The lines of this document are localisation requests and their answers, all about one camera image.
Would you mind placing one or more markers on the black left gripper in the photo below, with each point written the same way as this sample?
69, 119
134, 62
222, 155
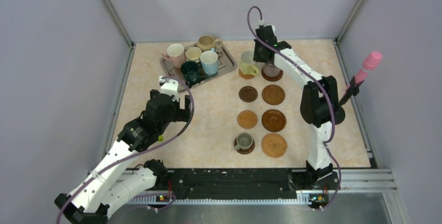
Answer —
182, 114

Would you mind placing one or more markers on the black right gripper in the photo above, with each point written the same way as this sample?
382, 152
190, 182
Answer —
256, 58

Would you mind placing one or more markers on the pale yellow mug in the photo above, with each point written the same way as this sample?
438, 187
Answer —
248, 66

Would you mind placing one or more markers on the mauve mug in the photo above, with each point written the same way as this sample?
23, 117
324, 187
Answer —
271, 70

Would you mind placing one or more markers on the brown saucer coaster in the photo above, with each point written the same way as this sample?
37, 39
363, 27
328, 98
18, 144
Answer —
273, 94
273, 120
272, 79

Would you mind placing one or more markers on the light bamboo coaster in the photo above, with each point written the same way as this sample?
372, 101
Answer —
245, 76
247, 119

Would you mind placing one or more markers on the dark walnut coaster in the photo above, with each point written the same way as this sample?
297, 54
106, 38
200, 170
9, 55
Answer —
241, 150
248, 94

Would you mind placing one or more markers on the small grey-green cup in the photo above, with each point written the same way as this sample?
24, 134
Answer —
245, 140

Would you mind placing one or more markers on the dark walnut coaster front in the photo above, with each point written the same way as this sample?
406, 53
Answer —
241, 150

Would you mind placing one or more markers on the woven rattan coaster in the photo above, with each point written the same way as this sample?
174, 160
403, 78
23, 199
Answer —
274, 145

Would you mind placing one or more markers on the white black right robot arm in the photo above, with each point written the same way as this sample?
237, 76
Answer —
319, 105

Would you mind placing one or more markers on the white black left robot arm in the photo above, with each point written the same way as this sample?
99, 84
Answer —
99, 195

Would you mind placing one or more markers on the dark green mug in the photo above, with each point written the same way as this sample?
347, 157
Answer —
190, 71

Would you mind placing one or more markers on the beige mug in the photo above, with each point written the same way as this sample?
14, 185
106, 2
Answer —
193, 54

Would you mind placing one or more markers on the light blue mug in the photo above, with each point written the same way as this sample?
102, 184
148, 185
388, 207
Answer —
209, 61

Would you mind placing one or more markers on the white mug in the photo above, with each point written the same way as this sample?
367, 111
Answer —
175, 54

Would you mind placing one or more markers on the pink microphone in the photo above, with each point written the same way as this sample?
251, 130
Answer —
368, 65

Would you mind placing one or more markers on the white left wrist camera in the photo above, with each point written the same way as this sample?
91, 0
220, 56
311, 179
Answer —
169, 87

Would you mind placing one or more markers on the tan mug with handle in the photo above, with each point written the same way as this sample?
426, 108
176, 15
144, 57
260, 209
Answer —
208, 42

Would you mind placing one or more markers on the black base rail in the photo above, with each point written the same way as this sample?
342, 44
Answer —
162, 185

